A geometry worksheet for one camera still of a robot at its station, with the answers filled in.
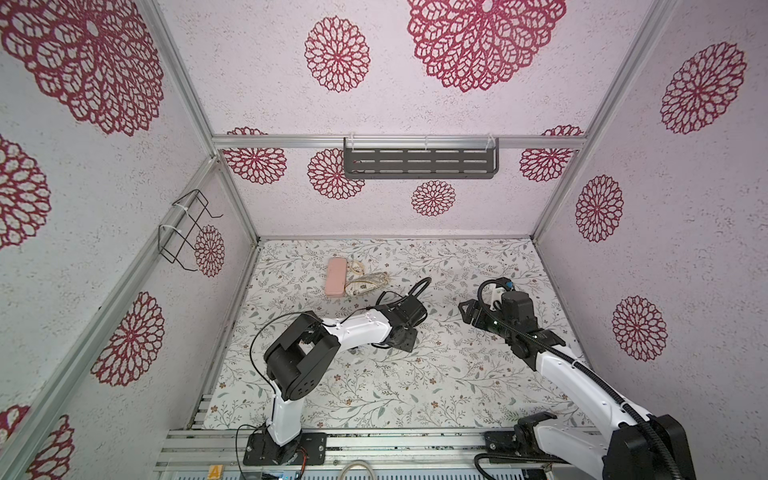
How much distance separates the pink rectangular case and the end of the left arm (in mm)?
309

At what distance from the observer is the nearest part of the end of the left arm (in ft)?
2.32

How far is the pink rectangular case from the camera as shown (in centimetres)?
105
